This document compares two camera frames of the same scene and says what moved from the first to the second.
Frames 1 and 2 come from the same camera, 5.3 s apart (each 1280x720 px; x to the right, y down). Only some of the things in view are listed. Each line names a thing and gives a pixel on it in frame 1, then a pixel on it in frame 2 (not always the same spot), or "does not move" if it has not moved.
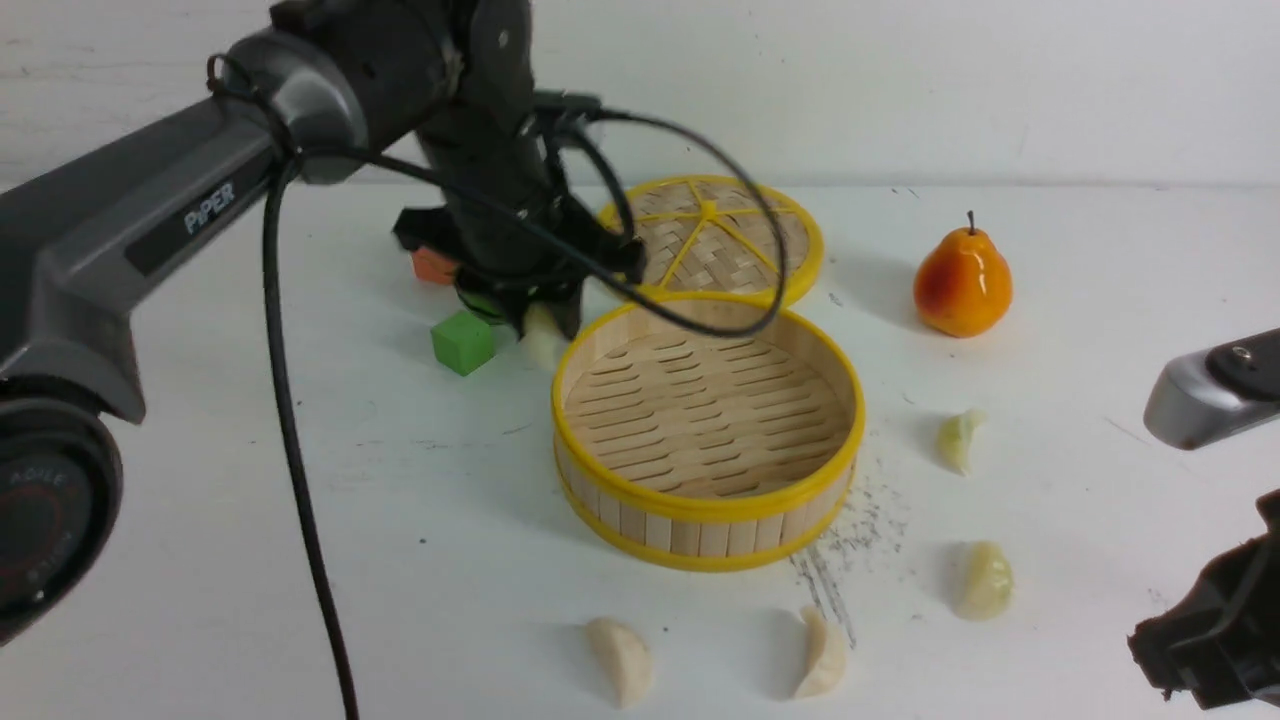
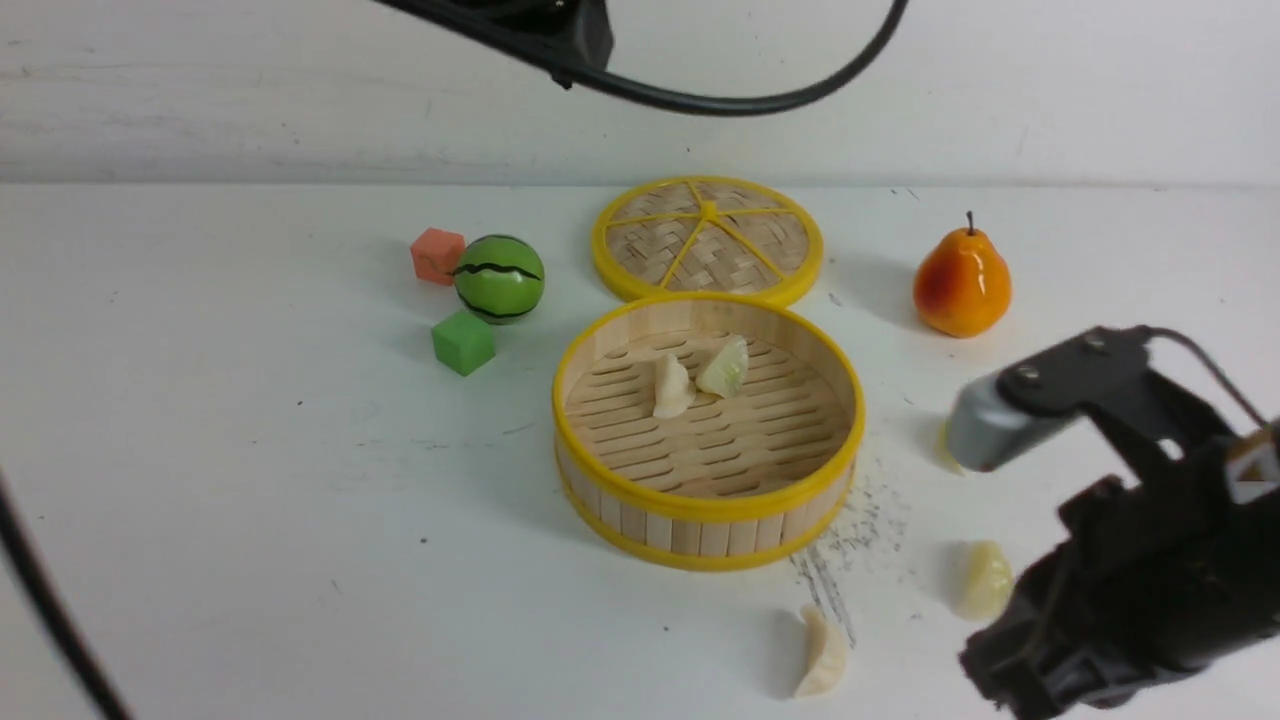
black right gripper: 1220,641 to 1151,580
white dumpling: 829,658 does not move
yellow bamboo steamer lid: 713,238 does not move
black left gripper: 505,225 to 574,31
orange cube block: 432,267 does not move
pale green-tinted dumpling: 542,336 to 724,371
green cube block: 462,342 does not move
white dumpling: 624,659 to 674,391
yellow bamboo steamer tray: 698,450 does not move
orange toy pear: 963,286 does not move
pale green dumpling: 985,589 does not move
